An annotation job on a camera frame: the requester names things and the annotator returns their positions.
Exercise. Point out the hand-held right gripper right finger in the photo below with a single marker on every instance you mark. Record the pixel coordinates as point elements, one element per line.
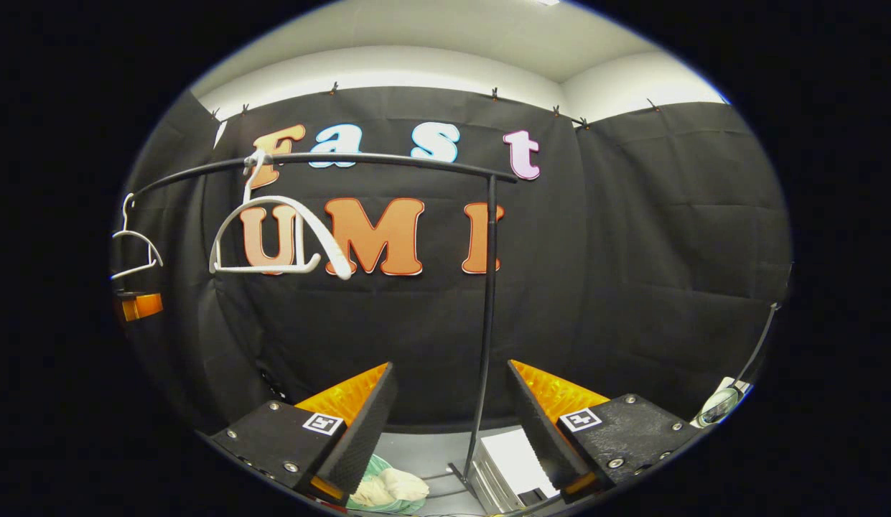
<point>542,445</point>

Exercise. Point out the black clothes rack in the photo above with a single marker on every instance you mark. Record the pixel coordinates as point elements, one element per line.
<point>486,287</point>

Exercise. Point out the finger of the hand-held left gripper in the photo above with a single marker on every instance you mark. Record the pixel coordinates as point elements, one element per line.
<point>142,306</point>

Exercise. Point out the round shiny object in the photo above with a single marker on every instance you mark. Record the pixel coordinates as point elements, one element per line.
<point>718,408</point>

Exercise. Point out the white box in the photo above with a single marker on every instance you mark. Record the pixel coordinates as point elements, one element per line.
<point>510,459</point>

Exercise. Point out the white plastic hanger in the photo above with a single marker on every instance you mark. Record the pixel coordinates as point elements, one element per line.
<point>136,233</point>
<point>329,248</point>

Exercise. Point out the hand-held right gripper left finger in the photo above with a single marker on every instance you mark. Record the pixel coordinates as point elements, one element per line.
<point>370,438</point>

